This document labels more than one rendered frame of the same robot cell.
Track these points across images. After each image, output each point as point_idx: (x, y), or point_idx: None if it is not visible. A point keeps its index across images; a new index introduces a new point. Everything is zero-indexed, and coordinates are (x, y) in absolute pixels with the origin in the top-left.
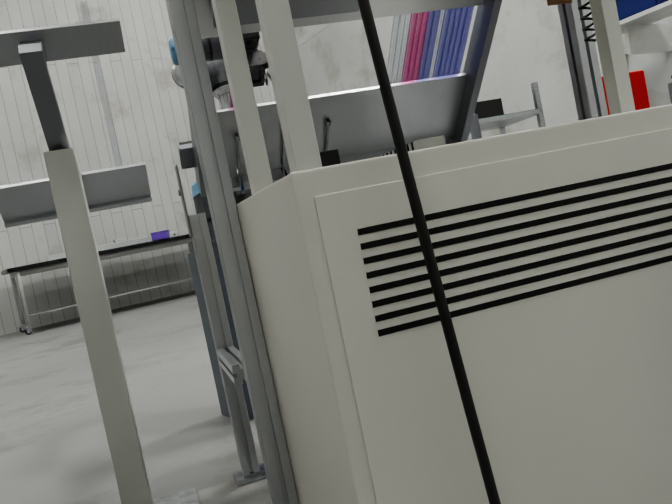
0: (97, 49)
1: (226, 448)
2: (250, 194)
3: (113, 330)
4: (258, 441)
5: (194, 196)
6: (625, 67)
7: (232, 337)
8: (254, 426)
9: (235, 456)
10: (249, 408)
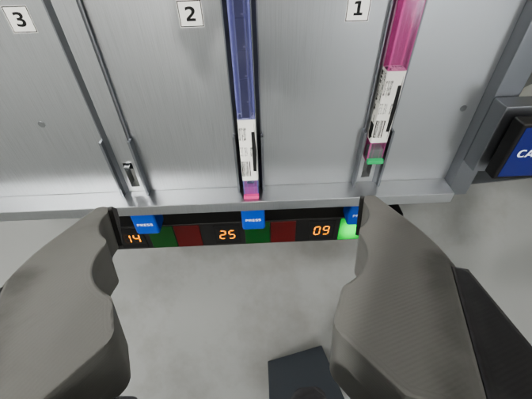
0: None
1: (341, 276)
2: (328, 213)
3: None
4: (313, 271)
5: None
6: None
7: (331, 397)
8: (311, 321)
9: (336, 247)
10: (313, 353)
